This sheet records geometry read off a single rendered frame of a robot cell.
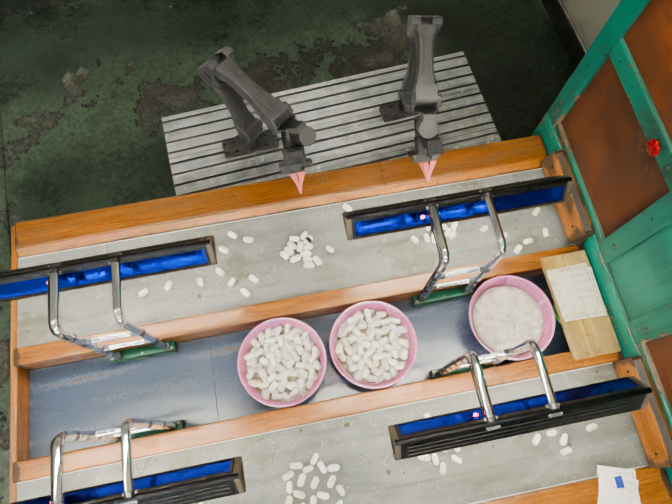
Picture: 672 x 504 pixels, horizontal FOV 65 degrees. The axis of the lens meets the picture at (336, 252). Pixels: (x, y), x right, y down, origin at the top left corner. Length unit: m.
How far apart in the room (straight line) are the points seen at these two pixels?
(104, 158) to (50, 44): 0.80
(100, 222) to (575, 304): 1.54
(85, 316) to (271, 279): 0.59
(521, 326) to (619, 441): 0.42
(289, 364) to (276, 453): 0.25
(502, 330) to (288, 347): 0.67
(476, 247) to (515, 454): 0.64
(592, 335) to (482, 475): 0.54
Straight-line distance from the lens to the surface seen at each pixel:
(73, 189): 2.93
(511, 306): 1.79
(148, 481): 1.37
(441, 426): 1.31
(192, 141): 2.06
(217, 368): 1.75
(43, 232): 1.97
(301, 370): 1.65
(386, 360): 1.66
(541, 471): 1.75
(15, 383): 1.90
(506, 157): 1.95
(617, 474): 1.81
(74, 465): 1.77
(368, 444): 1.64
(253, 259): 1.75
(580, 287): 1.84
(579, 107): 1.85
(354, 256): 1.73
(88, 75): 3.27
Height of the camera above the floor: 2.38
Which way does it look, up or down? 71 degrees down
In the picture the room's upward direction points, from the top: 2 degrees clockwise
